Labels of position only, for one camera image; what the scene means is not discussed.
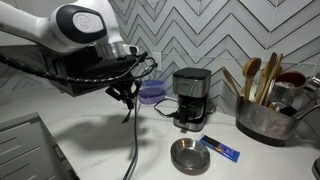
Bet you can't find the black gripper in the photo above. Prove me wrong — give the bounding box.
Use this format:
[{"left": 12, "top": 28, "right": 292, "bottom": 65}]
[{"left": 105, "top": 77, "right": 143, "bottom": 111}]

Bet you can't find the round silver metal plate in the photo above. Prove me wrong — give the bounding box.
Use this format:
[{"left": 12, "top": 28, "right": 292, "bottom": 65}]
[{"left": 169, "top": 137, "right": 212, "bottom": 176}]

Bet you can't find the purple plastic container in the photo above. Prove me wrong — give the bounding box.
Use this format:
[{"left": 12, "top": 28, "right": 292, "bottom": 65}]
[{"left": 137, "top": 78, "right": 167, "bottom": 106}]

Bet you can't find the black microwave oven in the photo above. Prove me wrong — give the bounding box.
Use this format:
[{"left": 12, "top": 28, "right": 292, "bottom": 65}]
[{"left": 40, "top": 45, "right": 118, "bottom": 98}]

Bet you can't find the black and silver coffee maker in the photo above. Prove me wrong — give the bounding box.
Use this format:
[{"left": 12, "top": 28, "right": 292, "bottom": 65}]
[{"left": 171, "top": 67, "right": 213, "bottom": 133}]

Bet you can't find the narrow wooden spatula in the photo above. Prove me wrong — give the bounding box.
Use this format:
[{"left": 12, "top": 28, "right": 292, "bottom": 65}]
[{"left": 221, "top": 66, "right": 242, "bottom": 100}]

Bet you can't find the blue snack packet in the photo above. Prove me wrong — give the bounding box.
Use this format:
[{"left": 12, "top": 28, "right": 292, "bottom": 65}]
[{"left": 198, "top": 133, "right": 241, "bottom": 164}]

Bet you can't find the round wooden spoon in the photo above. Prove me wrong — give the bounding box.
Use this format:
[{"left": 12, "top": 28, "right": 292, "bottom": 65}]
[{"left": 242, "top": 56, "right": 263, "bottom": 101}]

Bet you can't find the metal utensil holder pot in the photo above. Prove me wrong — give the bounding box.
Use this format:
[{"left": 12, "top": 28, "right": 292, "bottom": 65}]
[{"left": 235, "top": 95, "right": 302, "bottom": 148}]

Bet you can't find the wide wooden spatula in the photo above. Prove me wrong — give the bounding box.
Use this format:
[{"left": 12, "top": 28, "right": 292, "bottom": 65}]
[{"left": 254, "top": 51, "right": 285, "bottom": 106}]

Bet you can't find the brown red bowl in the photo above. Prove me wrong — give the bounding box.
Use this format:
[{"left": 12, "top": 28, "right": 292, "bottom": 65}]
[{"left": 275, "top": 70, "right": 307, "bottom": 98}]

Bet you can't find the black coffee maker power cord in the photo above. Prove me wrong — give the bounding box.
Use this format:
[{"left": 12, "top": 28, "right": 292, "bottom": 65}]
[{"left": 152, "top": 95, "right": 182, "bottom": 120}]

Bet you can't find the white wall outlet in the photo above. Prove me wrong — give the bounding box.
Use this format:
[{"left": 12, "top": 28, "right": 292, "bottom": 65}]
[{"left": 151, "top": 51, "right": 164, "bottom": 72}]

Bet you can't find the dark blue cable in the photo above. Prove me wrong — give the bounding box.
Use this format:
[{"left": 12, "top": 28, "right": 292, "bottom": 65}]
[{"left": 121, "top": 97, "right": 140, "bottom": 180}]

